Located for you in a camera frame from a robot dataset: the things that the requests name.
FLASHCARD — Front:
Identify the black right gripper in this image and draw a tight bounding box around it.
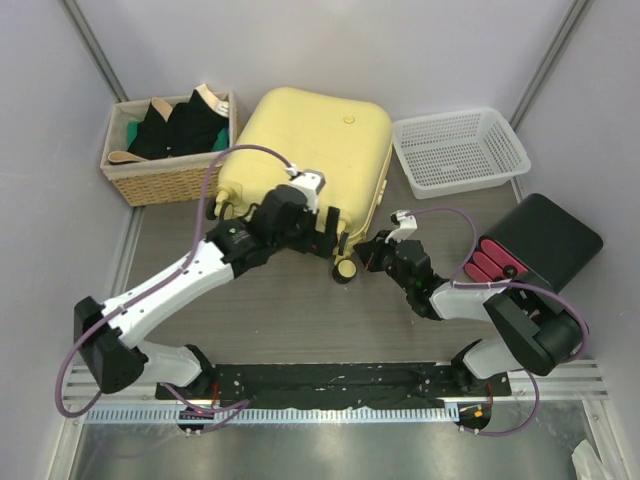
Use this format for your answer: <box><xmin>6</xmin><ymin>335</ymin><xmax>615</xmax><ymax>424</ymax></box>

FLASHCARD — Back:
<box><xmin>356</xmin><ymin>229</ymin><xmax>414</xmax><ymax>292</ymax></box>

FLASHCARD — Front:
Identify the yellow hard-shell suitcase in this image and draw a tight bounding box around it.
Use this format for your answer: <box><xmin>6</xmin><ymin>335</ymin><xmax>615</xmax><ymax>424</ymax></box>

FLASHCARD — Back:
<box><xmin>207</xmin><ymin>87</ymin><xmax>392</xmax><ymax>283</ymax></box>

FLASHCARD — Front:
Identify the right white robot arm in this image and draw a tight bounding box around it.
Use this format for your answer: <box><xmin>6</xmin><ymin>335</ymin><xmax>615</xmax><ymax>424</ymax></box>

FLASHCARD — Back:
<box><xmin>355</xmin><ymin>231</ymin><xmax>588</xmax><ymax>395</ymax></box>

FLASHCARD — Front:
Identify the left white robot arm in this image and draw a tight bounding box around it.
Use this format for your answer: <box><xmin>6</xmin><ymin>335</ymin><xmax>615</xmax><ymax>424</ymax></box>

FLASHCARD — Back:
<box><xmin>74</xmin><ymin>185</ymin><xmax>346</xmax><ymax>399</ymax></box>

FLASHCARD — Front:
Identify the white plastic mesh basket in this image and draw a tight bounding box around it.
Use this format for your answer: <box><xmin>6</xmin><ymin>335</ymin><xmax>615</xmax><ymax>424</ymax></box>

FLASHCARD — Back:
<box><xmin>392</xmin><ymin>108</ymin><xmax>531</xmax><ymax>200</ymax></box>

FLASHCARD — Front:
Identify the green cloth in basket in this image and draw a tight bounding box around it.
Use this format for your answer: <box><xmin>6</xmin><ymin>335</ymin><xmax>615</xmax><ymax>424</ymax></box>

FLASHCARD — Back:
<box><xmin>126</xmin><ymin>121</ymin><xmax>230</xmax><ymax>152</ymax></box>

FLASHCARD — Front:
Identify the black and pink drawer box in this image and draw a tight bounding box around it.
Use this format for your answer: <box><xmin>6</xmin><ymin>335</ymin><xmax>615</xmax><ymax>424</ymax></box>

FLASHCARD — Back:
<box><xmin>464</xmin><ymin>193</ymin><xmax>603</xmax><ymax>293</ymax></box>

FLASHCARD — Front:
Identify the beige item with white tag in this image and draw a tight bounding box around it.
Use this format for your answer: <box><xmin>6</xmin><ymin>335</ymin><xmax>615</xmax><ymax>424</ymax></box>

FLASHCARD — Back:
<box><xmin>195</xmin><ymin>84</ymin><xmax>230</xmax><ymax>118</ymax></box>

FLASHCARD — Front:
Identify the black clothing in basket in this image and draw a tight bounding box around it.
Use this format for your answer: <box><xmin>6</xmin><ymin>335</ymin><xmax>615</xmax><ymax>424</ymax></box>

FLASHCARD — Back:
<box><xmin>127</xmin><ymin>89</ymin><xmax>229</xmax><ymax>160</ymax></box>

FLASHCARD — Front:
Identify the woven wicker basket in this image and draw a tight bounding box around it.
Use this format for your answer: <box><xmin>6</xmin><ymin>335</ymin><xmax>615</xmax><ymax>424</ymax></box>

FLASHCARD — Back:
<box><xmin>100</xmin><ymin>84</ymin><xmax>238</xmax><ymax>207</ymax></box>

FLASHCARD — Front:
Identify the beige shoe insole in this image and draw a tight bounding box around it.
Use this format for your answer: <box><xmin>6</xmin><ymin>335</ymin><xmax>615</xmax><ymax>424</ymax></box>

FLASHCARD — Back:
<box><xmin>107</xmin><ymin>151</ymin><xmax>147</xmax><ymax>165</ymax></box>

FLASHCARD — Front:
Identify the crumpled white plastic bag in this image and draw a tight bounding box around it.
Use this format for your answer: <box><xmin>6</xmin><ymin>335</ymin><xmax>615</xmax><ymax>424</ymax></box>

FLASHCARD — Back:
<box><xmin>571</xmin><ymin>440</ymin><xmax>609</xmax><ymax>480</ymax></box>

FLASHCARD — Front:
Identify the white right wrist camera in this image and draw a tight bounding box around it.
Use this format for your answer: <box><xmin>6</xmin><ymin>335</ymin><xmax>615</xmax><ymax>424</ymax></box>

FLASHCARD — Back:
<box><xmin>385</xmin><ymin>210</ymin><xmax>417</xmax><ymax>243</ymax></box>

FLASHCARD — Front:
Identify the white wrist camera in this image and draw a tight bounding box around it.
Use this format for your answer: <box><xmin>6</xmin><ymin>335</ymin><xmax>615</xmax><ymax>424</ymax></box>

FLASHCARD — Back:
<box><xmin>285</xmin><ymin>164</ymin><xmax>326</xmax><ymax>214</ymax></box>
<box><xmin>385</xmin><ymin>210</ymin><xmax>417</xmax><ymax>243</ymax></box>

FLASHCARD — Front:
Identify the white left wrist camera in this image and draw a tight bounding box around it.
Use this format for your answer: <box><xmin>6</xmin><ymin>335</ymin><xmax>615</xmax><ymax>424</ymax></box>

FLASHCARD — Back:
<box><xmin>285</xmin><ymin>164</ymin><xmax>326</xmax><ymax>214</ymax></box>

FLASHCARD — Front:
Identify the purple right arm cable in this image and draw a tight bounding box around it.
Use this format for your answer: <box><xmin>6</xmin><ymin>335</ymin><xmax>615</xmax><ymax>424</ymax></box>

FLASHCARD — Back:
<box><xmin>407</xmin><ymin>207</ymin><xmax>591</xmax><ymax>436</ymax></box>

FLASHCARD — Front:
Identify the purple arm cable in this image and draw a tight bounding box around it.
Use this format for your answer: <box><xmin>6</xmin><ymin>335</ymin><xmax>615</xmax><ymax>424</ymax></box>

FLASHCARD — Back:
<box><xmin>407</xmin><ymin>207</ymin><xmax>591</xmax><ymax>436</ymax></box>
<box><xmin>54</xmin><ymin>144</ymin><xmax>301</xmax><ymax>436</ymax></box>

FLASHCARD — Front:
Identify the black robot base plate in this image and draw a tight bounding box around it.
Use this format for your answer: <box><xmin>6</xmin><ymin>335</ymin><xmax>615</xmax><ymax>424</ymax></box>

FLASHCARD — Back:
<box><xmin>178</xmin><ymin>362</ymin><xmax>511</xmax><ymax>410</ymax></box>

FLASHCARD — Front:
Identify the white slotted cable duct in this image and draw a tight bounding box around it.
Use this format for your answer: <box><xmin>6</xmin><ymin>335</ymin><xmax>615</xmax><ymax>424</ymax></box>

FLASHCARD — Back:
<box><xmin>84</xmin><ymin>404</ymin><xmax>459</xmax><ymax>425</ymax></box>

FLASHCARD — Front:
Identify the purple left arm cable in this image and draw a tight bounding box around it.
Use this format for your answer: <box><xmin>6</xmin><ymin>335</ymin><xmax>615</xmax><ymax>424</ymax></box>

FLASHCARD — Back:
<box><xmin>54</xmin><ymin>144</ymin><xmax>301</xmax><ymax>436</ymax></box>

